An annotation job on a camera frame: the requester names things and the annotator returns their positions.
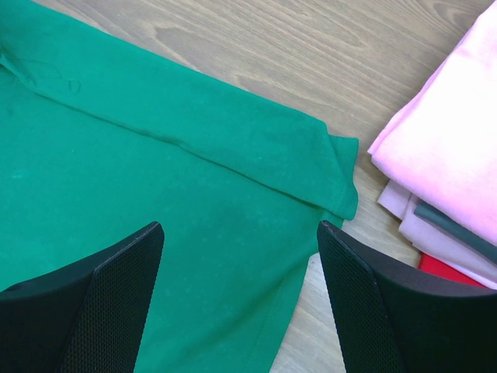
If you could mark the green t shirt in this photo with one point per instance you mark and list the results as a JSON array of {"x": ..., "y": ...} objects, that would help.
[{"x": 100, "y": 137}]

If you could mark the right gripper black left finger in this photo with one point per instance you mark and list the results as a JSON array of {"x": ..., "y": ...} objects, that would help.
[{"x": 88, "y": 316}]

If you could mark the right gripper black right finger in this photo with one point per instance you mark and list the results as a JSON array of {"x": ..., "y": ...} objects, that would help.
[{"x": 391, "y": 317}]

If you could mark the folded shirts stack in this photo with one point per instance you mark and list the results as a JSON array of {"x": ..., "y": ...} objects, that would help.
[{"x": 432, "y": 240}]

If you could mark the pink folded t shirt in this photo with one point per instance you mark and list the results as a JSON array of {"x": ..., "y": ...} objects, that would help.
[{"x": 441, "y": 146}]

